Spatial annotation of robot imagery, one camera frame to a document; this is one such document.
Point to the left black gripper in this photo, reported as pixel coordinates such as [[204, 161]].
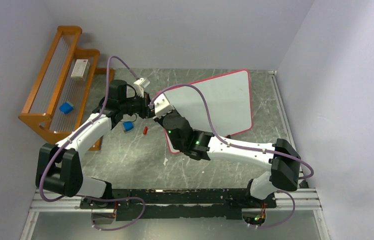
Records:
[[144, 112]]

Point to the red marker cap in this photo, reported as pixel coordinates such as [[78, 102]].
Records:
[[145, 130]]

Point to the blue eraser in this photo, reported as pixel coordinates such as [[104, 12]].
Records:
[[66, 107], [127, 126]]

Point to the red framed whiteboard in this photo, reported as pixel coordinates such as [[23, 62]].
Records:
[[221, 104]]

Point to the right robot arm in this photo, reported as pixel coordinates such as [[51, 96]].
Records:
[[279, 160]]

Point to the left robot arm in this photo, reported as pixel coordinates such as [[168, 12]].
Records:
[[59, 173]]

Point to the white red cardboard box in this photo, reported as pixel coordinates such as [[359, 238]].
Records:
[[80, 70]]

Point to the blue eraser on shelf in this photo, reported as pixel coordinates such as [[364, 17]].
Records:
[[66, 107]]

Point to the orange wooden shelf rack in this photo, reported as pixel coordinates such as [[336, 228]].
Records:
[[54, 86]]

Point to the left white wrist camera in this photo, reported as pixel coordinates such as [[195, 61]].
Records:
[[140, 85]]

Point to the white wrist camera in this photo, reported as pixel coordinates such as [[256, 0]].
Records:
[[140, 85], [162, 106]]

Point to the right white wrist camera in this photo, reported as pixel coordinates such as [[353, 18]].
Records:
[[162, 106]]

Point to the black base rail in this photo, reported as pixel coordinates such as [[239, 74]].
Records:
[[225, 203]]

